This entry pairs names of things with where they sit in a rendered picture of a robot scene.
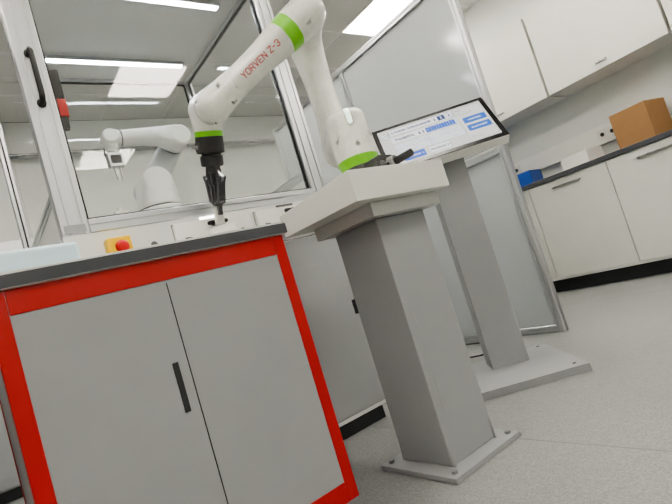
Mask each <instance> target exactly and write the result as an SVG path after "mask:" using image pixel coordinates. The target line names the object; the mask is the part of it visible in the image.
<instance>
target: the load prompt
mask: <svg viewBox="0 0 672 504"><path fill-rule="evenodd" d="M452 117H455V115H454V114H453V112H452V111H448V112H445V113H442V114H439V115H436V116H433V117H430V118H427V119H424V120H421V121H418V122H415V123H412V124H409V125H406V126H402V127H399V128H396V129H393V130H390V131H387V132H388V134H389V136H390V138H391V137H394V136H397V135H400V134H403V133H406V132H409V131H412V130H415V129H418V128H421V127H424V126H427V125H430V124H434V123H437V122H440V121H443V120H446V119H449V118H452Z"/></svg>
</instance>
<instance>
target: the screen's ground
mask: <svg viewBox="0 0 672 504"><path fill-rule="evenodd" d="M448 111H452V112H453V114H454V115H455V117H452V118H449V119H446V120H443V121H440V122H437V123H434V124H430V125H427V126H424V127H421V128H418V129H415V130H412V131H409V132H406V133H403V134H400V135H397V136H394V137H391V138H390V139H388V140H385V141H382V142H381V141H380V142H381V145H382V147H383V150H384V152H385V154H386V155H388V154H391V155H398V154H397V151H396V149H395V147H394V145H396V144H399V143H402V142H405V141H408V140H411V139H415V138H418V137H421V136H424V135H427V134H430V133H433V132H436V131H439V130H442V129H445V128H448V127H452V126H455V125H458V124H461V126H462V127H463V129H464V130H465V132H466V133H467V134H464V135H461V136H458V137H454V138H451V139H448V140H450V142H451V144H452V145H453V147H450V148H446V149H443V150H440V151H437V152H434V153H431V152H430V150H429V149H428V147H429V146H427V147H423V148H424V149H425V151H426V152H427V154H428V155H425V156H422V157H418V158H415V159H412V160H409V161H405V160H404V161H403V162H401V163H400V164H402V163H408V162H411V161H414V160H417V159H420V158H423V157H427V156H430V155H433V154H436V153H439V152H442V151H445V150H448V149H451V148H455V147H458V146H461V145H464V144H467V143H470V142H473V141H476V140H480V139H483V138H486V137H489V136H492V135H495V134H498V133H501V132H502V131H501V130H500V128H499V127H498V126H497V125H496V123H495V122H494V121H493V119H492V118H491V117H490V115H489V114H488V113H487V111H486V110H485V109H484V107H483V106H482V105H481V104H480V102H479V101H475V102H472V103H469V104H466V105H463V106H460V107H457V108H454V109H451V110H447V111H444V112H441V113H438V114H435V115H432V116H429V117H426V118H423V119H420V120H417V121H414V122H411V123H408V124H405V125H402V126H406V125H409V124H412V123H415V122H418V121H421V120H424V119H427V118H430V117H433V116H436V115H439V114H442V113H445V112H448ZM483 111H484V112H485V114H486V115H487V116H488V117H485V118H482V119H479V120H476V121H473V122H470V123H466V124H465V123H464V122H463V120H462V118H465V117H468V116H471V115H474V114H477V113H480V112H483ZM453 118H457V120H458V121H459V123H457V124H454V125H451V126H448V127H445V128H442V129H439V130H436V131H433V132H429V133H426V134H423V135H420V136H418V134H417V132H416V130H419V129H422V128H426V127H429V126H432V125H435V124H438V123H441V122H444V121H447V120H450V119H453ZM486 119H490V120H491V122H492V123H493V124H491V125H488V126H485V127H482V128H479V129H476V130H473V131H470V130H469V129H468V127H467V125H470V124H473V123H476V122H479V121H483V120H486ZM402 126H398V127H395V128H392V129H389V130H386V131H383V132H380V133H377V135H378V138H379V136H382V135H385V134H388V132H387V131H390V130H393V129H396V128H399V127H402ZM388 135H389V134H388ZM448 140H445V141H448ZM445 141H442V142H445ZM442 142H439V143H442ZM439 143H436V144H439ZM436 144H433V145H436ZM423 148H420V149H423ZM420 149H417V150H420ZM417 150H414V151H417Z"/></svg>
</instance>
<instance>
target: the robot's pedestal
mask: <svg viewBox="0 0 672 504"><path fill-rule="evenodd" d="M439 203H440V199H439V196H438V193H437V191H430V192H425V193H419V194H414V195H408V196H403V197H397V198H391V199H386V200H380V201H375V202H369V203H367V204H365V205H363V206H361V207H359V208H357V209H355V210H353V211H351V212H349V213H347V214H345V215H343V216H341V217H339V218H337V219H335V220H333V221H331V222H329V223H327V224H325V225H323V226H321V227H319V228H317V229H315V234H316V237H317V241H318V242H320V241H325V240H329V239H333V238H336V240H337V243H338V246H339V250H340V253H341V256H342V259H343V263H344V266H345V269H346V272H347V276H348V279H349V282H350V285H351V289H352V292H353V295H354V299H355V302H356V305H357V308H358V312H359V315H360V318H361V321H362V325H363V328H364V331H365V334H366V338H367V341H368V344H369V347H370V351H371V354H372V357H373V360H374V364H375V367H376V370H377V373H378V377H379V380H380V383H381V387H382V390H383V393H384V396H385V400H386V403H387V406H388V409H389V413H390V416H391V419H392V422H393V426H394V429H395V432H396V435H397V439H398V442H399V446H400V450H401V453H400V454H398V455H397V456H395V457H394V458H392V459H390V460H388V461H387V462H386V463H384V464H383V465H381V468H382V470H384V471H389V472H394V473H400V474H405V475H410V476H415V477H420V478H425V479H431V480H436V481H441V482H446V483H451V484H457V485H458V484H460V483H461V482H462V481H463V480H465V479H466V478H467V477H469V476H470V475H471V474H472V473H474V472H475V471H476V470H477V469H479V468H480V467H481V466H483V465H484V464H485V463H486V462H488V461H489V460H490V459H492V458H493V457H494V456H495V455H497V454H498V453H499V452H500V451H502V450H503V449H504V448H506V447H507V446H508V445H509V444H511V443H512V442H513V441H515V440H516V439H517V438H518V437H520V436H521V433H520V431H519V430H509V429H508V430H505V429H493V426H492V423H491V421H490V418H489V415H488V413H487V409H486V406H485V403H484V400H483V397H482V394H481V391H480V388H479V384H478V381H477V378H476V375H475V372H474V369H473V366H472V363H471V360H470V356H469V353H468V350H467V347H466V344H465V341H464V338H463V335H462V331H461V328H460V325H459V322H458V319H457V316H456V313H455V310H454V307H453V303H452V300H451V297H450V294H449V291H448V288H447V285H446V282H445V278H444V275H443V272H442V269H441V266H440V263H439V260H438V257H437V254H436V250H435V247H434V244H433V241H432V238H431V235H430V232H429V229H428V225H427V222H426V219H425V216H424V213H423V210H424V209H427V208H429V207H432V206H434V205H436V204H439Z"/></svg>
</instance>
